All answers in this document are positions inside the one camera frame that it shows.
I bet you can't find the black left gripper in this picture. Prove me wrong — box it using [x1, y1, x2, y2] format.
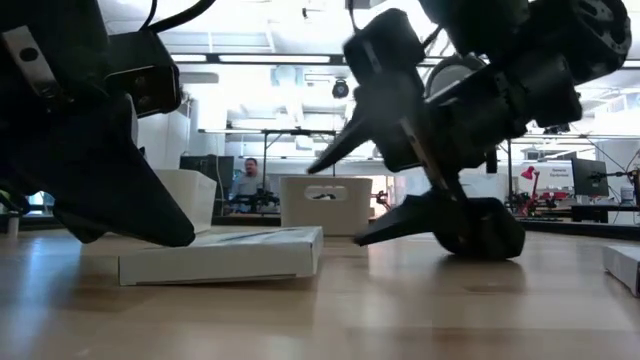
[0, 0, 197, 249]

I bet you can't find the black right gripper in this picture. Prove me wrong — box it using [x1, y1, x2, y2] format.
[306, 66, 530, 263]

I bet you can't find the white cardboard box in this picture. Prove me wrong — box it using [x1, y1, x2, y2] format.
[118, 225, 325, 287]
[602, 244, 640, 299]

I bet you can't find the white plastic bin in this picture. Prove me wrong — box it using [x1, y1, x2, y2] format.
[278, 175, 374, 237]
[152, 168, 219, 235]

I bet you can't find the black equipment cabinet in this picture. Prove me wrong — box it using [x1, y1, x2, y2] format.
[179, 154, 236, 217]

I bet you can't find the round black desk lamp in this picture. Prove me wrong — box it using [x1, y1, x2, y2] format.
[424, 52, 500, 175]

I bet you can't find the red desk lamp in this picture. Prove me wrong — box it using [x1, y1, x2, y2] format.
[519, 165, 542, 201]

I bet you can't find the person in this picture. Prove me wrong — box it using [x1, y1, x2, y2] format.
[228, 157, 272, 199]

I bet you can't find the black computer monitor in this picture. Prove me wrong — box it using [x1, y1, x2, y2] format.
[571, 157, 610, 198]

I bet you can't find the dark background desk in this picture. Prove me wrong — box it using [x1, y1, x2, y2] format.
[569, 202, 640, 224]

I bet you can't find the long ceiling light strip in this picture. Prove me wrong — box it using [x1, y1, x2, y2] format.
[169, 52, 640, 70]

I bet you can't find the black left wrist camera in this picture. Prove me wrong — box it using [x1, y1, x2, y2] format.
[106, 29, 182, 120]

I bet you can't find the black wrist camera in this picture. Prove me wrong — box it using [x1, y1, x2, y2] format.
[342, 7, 428, 100]
[106, 29, 182, 120]

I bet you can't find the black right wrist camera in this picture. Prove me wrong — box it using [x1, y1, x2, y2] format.
[342, 7, 428, 100]

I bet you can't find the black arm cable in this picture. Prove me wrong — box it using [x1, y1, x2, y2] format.
[142, 0, 217, 34]

